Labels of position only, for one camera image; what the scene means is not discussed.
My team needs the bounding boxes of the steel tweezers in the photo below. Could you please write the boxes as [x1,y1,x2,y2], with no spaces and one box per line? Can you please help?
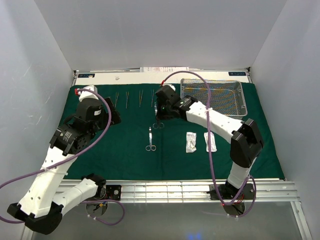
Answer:
[114,92,119,108]
[125,91,130,109]
[150,89,155,107]
[139,89,144,107]

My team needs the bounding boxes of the green surgical cloth wrap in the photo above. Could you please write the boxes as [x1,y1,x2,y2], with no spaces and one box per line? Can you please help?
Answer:
[43,83,285,181]

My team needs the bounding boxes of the plastic packet printed label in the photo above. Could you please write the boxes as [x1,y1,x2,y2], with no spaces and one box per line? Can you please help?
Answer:
[185,132,197,153]

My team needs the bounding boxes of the steel surgical scissors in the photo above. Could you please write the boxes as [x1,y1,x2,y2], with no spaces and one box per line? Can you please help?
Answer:
[145,127,157,152]

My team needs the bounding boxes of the plastic packet black yellow part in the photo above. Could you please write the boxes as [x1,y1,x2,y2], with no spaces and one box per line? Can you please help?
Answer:
[204,132,217,153]

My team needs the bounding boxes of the metal mesh instrument tray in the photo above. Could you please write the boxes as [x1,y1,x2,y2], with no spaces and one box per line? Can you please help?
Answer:
[180,78,248,120]

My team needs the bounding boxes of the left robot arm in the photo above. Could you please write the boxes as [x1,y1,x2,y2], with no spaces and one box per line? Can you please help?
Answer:
[7,97,121,235]

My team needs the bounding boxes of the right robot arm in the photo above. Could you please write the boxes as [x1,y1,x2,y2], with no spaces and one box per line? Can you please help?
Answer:
[155,84,264,201]

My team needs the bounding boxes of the left blue label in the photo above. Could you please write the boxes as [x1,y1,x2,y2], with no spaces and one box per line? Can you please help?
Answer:
[77,73,95,78]

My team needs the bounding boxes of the blue label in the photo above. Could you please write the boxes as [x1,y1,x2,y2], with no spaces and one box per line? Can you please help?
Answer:
[77,73,95,78]
[228,71,247,76]

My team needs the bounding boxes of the white paper sheet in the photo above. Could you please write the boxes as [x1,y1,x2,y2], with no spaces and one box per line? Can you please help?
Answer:
[140,66,189,73]

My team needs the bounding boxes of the right blue label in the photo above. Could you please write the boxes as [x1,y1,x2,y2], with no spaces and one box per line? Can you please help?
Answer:
[228,71,247,76]

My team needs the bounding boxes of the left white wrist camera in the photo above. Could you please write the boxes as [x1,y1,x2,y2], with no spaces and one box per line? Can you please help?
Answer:
[74,85,99,102]

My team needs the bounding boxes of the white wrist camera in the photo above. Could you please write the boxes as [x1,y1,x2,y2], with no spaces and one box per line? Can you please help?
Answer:
[161,80,176,91]
[74,85,99,102]

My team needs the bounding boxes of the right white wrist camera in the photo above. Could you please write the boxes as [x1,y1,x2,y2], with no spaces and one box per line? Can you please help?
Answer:
[161,80,176,91]

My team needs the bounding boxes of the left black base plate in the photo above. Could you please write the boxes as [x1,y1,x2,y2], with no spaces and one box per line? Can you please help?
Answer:
[102,185,122,201]

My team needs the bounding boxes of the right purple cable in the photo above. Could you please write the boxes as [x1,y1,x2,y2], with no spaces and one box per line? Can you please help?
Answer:
[161,71,257,218]

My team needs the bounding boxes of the purple cable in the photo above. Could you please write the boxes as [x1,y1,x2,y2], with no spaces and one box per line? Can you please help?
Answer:
[161,71,257,218]
[0,89,126,226]

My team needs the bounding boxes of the aluminium front rail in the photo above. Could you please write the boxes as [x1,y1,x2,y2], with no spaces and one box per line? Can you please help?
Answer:
[107,178,301,204]

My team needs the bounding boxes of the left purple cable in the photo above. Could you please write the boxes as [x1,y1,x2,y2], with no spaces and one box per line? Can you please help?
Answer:
[0,89,126,226]

